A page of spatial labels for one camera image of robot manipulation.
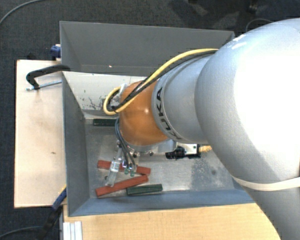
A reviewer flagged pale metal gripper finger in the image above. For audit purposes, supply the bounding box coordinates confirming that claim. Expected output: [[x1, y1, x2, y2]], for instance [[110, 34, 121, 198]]
[[105, 160, 117, 187], [111, 160, 123, 187]]

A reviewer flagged red-brown flat block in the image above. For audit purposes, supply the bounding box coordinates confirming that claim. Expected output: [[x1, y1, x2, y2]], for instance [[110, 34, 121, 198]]
[[97, 159, 152, 177], [95, 174, 150, 198]]

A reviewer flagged dark green flat block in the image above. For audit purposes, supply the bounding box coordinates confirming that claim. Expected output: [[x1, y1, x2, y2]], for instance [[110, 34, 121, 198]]
[[126, 183, 164, 197], [92, 118, 118, 127]]

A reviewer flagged grey metal bin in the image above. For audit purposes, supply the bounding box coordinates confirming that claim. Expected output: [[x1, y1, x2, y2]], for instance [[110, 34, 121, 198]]
[[59, 20, 256, 218]]

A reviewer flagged pale wood board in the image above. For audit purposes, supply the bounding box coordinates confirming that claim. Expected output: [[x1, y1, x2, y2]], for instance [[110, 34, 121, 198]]
[[13, 59, 67, 209]]

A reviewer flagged black cylinder on white bracket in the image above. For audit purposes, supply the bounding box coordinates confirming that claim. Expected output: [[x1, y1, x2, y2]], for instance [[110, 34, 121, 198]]
[[164, 143, 212, 160]]

